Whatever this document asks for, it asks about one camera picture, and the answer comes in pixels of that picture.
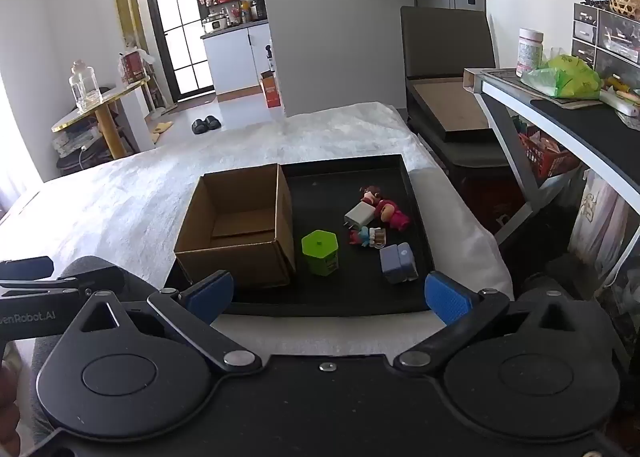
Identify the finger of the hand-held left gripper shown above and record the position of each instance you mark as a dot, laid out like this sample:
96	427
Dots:
60	284
25	268

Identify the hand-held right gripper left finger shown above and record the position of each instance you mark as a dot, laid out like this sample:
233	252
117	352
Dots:
210	294

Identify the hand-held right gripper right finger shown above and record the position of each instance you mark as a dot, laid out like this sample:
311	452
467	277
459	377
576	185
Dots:
447	299

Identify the brown cardboard box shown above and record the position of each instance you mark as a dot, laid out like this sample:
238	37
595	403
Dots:
235	217

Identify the black tray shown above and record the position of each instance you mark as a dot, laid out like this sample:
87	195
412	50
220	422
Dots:
360	282

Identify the pink haired doll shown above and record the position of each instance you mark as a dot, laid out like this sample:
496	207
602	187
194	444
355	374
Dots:
392	217

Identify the blue figurine with beer mug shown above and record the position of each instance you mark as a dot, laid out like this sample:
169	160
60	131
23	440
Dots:
367	236

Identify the brown haired doll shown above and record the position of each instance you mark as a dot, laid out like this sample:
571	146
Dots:
371	194

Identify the person's left hand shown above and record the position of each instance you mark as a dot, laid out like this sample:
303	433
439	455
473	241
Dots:
9	404

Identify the dark grey cloth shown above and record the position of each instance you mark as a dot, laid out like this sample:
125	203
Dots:
90	263

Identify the grey blue plastic box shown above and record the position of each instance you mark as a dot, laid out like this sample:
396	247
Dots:
397	262

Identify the black chair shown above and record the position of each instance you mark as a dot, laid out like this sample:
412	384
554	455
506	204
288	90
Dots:
75	164

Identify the green hexagonal container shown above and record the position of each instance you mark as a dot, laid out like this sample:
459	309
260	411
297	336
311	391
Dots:
321	252

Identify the white charger plug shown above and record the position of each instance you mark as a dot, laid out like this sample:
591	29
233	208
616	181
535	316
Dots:
359	217

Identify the folded white cloths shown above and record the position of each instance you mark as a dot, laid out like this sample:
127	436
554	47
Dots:
75	137

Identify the yellow slipper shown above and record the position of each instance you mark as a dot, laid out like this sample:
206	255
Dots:
162	127
156	137

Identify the cream printed cloth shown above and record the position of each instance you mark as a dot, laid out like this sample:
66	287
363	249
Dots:
600	217

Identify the red crate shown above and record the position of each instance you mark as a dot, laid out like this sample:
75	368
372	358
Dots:
545	154

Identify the round gold rimmed table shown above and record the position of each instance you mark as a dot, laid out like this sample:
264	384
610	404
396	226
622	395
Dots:
107	102

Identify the white standing fan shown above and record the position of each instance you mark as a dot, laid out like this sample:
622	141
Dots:
156	112

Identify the clear glass jar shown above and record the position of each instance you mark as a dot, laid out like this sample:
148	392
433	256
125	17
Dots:
84	84

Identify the orange cardboard box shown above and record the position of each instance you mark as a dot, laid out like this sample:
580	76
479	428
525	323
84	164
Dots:
270	89

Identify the white framed black desk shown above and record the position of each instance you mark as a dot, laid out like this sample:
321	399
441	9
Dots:
575	127

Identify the red box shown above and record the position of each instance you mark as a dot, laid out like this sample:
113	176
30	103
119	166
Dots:
132	64

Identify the white kitchen cabinet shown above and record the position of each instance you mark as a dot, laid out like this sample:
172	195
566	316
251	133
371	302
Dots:
237	57

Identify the black spray bottle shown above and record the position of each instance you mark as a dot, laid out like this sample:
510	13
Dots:
270	56

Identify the dark open storage bench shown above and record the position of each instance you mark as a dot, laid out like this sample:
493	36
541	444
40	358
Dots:
445	47

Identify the green plastic bag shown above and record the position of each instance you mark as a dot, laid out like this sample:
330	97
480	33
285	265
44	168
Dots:
567	77

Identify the white supplement bottle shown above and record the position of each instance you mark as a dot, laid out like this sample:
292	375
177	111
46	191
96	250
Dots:
529	52

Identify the black framed glass door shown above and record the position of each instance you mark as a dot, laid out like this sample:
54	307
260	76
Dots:
175	27

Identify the silver rice cooker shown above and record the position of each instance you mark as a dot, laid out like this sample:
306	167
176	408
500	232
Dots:
215	23

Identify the black kitchen appliance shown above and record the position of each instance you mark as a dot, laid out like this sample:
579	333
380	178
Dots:
257	9

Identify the grey drawer organizer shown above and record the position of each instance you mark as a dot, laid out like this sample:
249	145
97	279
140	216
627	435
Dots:
605	37

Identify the gold wall trim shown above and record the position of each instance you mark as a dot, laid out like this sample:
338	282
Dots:
122	2

